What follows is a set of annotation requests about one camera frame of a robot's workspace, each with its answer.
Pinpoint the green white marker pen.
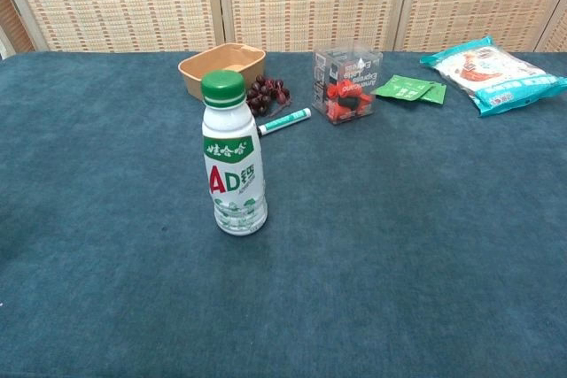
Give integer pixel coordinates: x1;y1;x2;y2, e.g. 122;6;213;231
257;107;313;136

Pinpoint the blue felt table cover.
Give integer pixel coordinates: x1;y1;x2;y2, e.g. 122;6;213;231
0;49;567;378

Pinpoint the clear plastic capsule box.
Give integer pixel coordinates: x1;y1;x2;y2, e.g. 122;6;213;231
311;43;384;126

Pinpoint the green bottle cap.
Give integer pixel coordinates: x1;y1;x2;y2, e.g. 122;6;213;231
200;70;246;109

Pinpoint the white plastic milk bottle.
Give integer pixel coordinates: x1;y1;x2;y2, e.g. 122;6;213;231
201;95;269;236

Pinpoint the large green sachet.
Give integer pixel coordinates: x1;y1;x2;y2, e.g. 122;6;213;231
370;73;438;104

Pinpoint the small green sachet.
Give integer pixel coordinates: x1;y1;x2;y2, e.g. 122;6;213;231
418;82;447;108

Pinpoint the dark red grape bunch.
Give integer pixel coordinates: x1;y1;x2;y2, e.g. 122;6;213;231
245;74;291;117

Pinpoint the teal white snack bag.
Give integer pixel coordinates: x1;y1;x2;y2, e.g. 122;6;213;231
419;35;567;119

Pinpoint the brown paper bowl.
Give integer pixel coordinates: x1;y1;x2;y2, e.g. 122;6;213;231
177;42;267;100

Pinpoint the brown wooden panel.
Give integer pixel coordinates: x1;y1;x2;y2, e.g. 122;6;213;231
0;0;36;57

